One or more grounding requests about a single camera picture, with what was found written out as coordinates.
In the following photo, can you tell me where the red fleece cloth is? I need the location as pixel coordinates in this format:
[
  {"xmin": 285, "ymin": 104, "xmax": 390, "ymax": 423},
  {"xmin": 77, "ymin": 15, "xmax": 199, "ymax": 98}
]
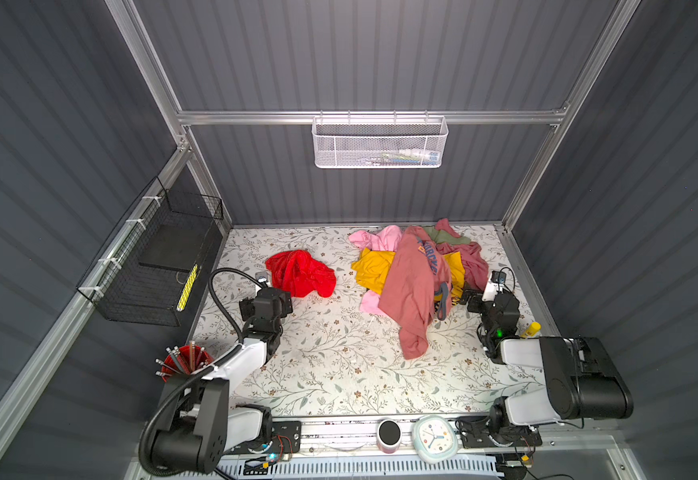
[{"xmin": 265, "ymin": 250, "xmax": 337, "ymax": 298}]

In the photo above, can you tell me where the dusty rose shirt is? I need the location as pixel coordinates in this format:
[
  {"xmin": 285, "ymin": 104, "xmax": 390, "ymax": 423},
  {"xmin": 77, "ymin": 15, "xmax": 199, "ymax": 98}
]
[{"xmin": 379, "ymin": 226, "xmax": 452, "ymax": 360}]

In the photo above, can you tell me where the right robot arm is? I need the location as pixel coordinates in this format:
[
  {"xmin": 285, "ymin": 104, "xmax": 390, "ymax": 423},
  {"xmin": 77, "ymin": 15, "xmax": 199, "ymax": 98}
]
[{"xmin": 460, "ymin": 289, "xmax": 635, "ymax": 435}]

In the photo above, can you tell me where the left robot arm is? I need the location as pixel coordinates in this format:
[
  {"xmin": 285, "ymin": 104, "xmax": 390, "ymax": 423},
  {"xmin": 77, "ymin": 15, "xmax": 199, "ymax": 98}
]
[{"xmin": 138, "ymin": 287, "xmax": 293, "ymax": 477}]

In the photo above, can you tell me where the mauve purple cloth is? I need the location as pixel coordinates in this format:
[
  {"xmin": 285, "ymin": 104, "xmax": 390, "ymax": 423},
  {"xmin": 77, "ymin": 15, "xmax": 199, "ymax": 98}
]
[{"xmin": 435, "ymin": 219, "xmax": 490, "ymax": 291}]

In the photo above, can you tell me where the olive green cloth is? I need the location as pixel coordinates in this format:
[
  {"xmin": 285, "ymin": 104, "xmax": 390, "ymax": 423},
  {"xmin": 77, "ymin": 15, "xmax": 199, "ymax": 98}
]
[{"xmin": 423, "ymin": 226, "xmax": 472, "ymax": 245}]

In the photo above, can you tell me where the yellow cloth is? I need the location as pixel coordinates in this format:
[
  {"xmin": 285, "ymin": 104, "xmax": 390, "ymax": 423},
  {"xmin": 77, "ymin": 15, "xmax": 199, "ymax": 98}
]
[{"xmin": 351, "ymin": 249, "xmax": 466, "ymax": 299}]

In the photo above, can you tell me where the light pink cloth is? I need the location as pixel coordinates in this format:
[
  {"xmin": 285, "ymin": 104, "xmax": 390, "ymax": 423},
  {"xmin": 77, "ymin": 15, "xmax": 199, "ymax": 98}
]
[{"xmin": 349, "ymin": 225, "xmax": 403, "ymax": 251}]

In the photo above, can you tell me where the yellow bottle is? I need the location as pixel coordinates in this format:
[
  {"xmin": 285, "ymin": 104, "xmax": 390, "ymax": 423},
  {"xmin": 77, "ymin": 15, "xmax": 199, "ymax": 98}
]
[{"xmin": 523, "ymin": 322, "xmax": 542, "ymax": 337}]

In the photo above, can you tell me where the red cup with tools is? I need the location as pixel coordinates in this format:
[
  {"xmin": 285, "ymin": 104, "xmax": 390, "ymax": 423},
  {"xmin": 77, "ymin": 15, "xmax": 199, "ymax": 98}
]
[{"xmin": 155, "ymin": 341, "xmax": 214, "ymax": 381}]

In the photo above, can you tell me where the floral table mat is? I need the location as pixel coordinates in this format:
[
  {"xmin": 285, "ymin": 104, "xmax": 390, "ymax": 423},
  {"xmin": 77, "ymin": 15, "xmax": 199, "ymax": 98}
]
[{"xmin": 193, "ymin": 226, "xmax": 544, "ymax": 417}]

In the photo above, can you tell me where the white analog clock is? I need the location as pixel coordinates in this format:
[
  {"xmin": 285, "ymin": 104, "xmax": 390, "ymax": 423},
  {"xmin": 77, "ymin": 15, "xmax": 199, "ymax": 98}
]
[{"xmin": 412, "ymin": 415, "xmax": 459, "ymax": 464}]

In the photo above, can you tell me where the small round speaker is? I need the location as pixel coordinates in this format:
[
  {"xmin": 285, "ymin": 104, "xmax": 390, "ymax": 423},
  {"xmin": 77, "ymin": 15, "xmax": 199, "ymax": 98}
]
[{"xmin": 376, "ymin": 419, "xmax": 402, "ymax": 454}]

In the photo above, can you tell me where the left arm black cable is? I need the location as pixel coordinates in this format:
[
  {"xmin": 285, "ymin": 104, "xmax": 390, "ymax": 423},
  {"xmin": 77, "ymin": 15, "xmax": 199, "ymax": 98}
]
[{"xmin": 138, "ymin": 267, "xmax": 266, "ymax": 475}]

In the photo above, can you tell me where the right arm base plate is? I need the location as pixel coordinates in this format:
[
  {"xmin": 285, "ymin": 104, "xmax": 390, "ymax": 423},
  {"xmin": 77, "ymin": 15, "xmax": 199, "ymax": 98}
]
[{"xmin": 455, "ymin": 416, "xmax": 543, "ymax": 449}]

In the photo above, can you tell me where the black wire basket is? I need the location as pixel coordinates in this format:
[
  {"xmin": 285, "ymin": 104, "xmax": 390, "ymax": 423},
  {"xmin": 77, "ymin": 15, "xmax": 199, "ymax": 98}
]
[{"xmin": 78, "ymin": 181, "xmax": 224, "ymax": 327}]

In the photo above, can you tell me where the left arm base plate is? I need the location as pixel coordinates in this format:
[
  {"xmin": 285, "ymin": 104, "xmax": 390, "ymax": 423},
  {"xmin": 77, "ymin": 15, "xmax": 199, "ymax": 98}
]
[{"xmin": 224, "ymin": 421, "xmax": 303, "ymax": 455}]

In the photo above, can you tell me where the white perforated cable tray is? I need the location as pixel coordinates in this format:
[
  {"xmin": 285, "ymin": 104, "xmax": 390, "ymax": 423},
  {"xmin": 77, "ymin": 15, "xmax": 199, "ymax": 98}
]
[{"xmin": 177, "ymin": 454, "xmax": 505, "ymax": 479}]

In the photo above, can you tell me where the white wire mesh basket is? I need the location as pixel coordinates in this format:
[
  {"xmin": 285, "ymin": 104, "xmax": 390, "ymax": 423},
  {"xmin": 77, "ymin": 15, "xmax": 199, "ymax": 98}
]
[{"xmin": 311, "ymin": 114, "xmax": 449, "ymax": 169}]

